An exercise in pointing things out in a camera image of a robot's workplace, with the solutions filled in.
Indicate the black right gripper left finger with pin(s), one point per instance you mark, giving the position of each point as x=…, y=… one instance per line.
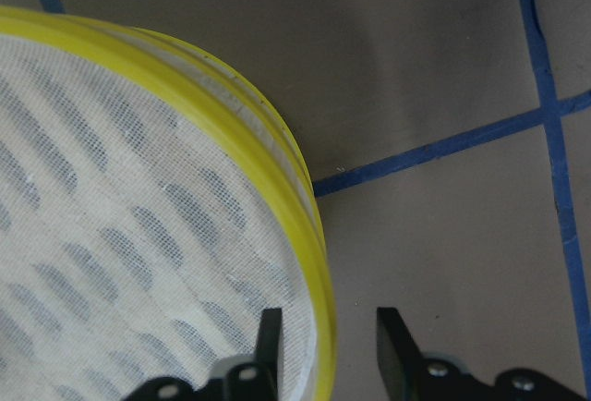
x=267, y=353

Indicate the yellow steamer basket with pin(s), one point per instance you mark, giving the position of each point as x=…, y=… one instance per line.
x=148, y=218
x=257, y=102

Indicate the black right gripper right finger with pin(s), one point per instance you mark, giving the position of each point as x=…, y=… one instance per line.
x=400, y=361

